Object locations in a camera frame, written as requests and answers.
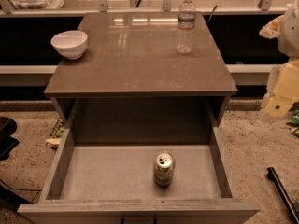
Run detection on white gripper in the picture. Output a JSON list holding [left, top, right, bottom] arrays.
[[261, 58, 299, 119]]

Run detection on green 7up soda can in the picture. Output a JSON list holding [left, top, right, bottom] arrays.
[[153, 150, 175, 187]]

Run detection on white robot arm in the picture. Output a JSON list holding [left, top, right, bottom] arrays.
[[260, 0, 299, 118]]

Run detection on open grey top drawer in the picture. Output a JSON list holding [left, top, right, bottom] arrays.
[[17, 100, 261, 224]]

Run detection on grey cabinet with counter top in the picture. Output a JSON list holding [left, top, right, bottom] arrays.
[[43, 11, 238, 146]]

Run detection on green snack bags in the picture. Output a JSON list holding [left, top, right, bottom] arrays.
[[287, 109, 299, 137]]

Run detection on black pole on floor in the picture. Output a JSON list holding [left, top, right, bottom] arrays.
[[267, 167, 299, 224]]

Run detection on clear plastic water bottle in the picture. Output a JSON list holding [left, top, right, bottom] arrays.
[[177, 0, 196, 54]]

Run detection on white ceramic bowl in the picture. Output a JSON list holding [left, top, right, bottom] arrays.
[[50, 30, 88, 60]]

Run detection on black object at left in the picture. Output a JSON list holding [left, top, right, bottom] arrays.
[[0, 117, 19, 160]]

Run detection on black drawer handle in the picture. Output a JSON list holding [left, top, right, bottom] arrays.
[[121, 217, 158, 224]]

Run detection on wire basket with snacks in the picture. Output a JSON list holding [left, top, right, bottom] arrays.
[[46, 119, 64, 150]]

